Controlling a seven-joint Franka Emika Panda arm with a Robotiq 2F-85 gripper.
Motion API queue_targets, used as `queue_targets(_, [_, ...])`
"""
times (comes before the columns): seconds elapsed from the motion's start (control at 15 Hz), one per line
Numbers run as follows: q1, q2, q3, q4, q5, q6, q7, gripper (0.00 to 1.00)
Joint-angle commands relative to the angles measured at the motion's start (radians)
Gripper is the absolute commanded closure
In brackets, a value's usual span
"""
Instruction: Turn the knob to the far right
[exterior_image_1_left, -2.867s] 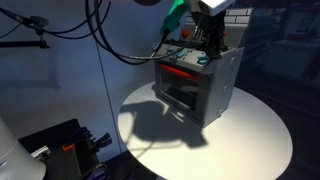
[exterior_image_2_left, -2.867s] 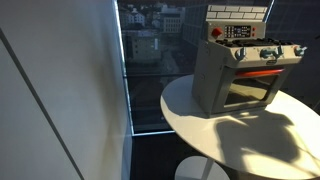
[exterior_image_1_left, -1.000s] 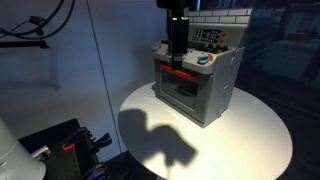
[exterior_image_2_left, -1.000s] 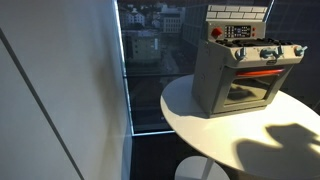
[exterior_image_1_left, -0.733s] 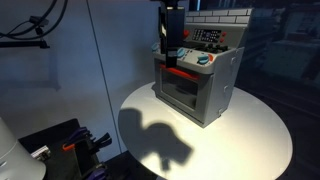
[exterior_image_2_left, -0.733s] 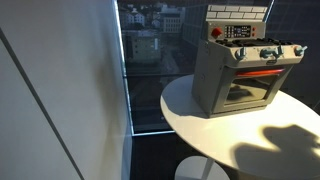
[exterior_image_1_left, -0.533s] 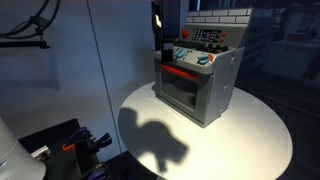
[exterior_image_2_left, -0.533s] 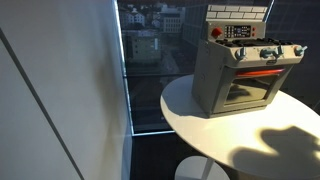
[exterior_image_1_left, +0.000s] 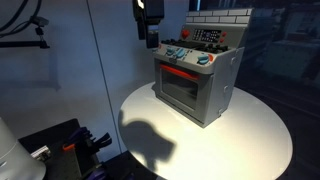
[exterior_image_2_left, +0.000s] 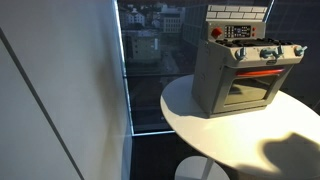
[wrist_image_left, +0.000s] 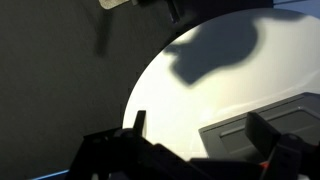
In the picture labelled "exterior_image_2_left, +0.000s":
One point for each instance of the red round panel knob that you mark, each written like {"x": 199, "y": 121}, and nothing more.
{"x": 216, "y": 32}

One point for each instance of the white window frame strip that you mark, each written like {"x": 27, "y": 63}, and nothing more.
{"x": 125, "y": 76}

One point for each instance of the white table pole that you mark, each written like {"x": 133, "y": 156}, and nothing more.
{"x": 208, "y": 169}

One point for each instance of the toy oven door with window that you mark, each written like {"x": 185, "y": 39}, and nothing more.
{"x": 250, "y": 90}

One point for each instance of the grey toy oven stove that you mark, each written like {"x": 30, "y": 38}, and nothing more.
{"x": 206, "y": 83}

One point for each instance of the round white table base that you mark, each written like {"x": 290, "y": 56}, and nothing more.
{"x": 188, "y": 170}

